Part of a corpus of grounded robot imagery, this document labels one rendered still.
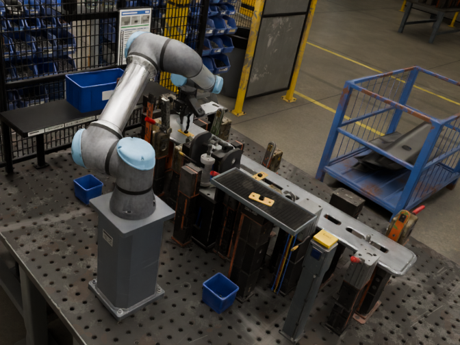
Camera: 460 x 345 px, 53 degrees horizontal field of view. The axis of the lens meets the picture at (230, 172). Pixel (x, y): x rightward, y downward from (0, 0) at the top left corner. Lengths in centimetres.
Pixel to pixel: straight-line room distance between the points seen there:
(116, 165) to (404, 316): 130
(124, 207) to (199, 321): 53
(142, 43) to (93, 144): 41
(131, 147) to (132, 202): 18
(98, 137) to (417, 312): 145
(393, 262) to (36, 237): 141
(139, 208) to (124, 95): 37
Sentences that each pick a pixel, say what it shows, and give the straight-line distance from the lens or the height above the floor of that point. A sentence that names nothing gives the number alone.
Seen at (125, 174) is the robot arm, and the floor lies 125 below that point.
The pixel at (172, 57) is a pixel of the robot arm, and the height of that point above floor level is 153.
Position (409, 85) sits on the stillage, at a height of 76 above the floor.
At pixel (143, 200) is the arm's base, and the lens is 148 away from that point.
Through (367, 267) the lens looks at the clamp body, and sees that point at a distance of 163.
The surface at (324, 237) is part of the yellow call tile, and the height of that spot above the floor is 116.
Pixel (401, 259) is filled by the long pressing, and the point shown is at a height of 100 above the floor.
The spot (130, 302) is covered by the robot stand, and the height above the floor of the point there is 75.
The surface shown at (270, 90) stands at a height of 18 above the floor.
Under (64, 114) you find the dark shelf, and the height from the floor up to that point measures 103.
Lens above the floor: 203
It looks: 31 degrees down
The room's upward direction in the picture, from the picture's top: 11 degrees clockwise
